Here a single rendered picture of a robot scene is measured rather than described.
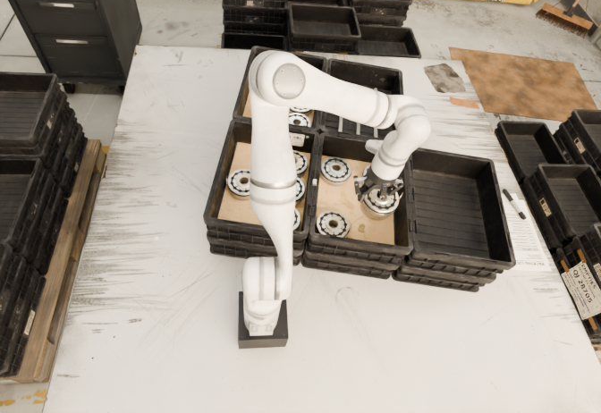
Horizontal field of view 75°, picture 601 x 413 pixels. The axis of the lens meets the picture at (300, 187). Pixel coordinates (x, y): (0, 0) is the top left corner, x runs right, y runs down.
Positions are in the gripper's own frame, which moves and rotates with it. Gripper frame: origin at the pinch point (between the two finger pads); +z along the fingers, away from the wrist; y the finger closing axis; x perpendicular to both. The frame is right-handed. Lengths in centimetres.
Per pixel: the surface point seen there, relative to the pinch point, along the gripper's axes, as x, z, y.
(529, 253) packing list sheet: -3, 29, 68
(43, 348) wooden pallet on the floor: -20, 91, -113
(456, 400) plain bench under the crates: -48, 29, 27
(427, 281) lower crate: -14.4, 27.2, 25.4
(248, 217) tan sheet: 2.6, 18.6, -33.3
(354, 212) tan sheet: 5.3, 17.9, 0.8
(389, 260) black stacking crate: -11.7, 16.9, 9.4
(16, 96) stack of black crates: 85, 57, -142
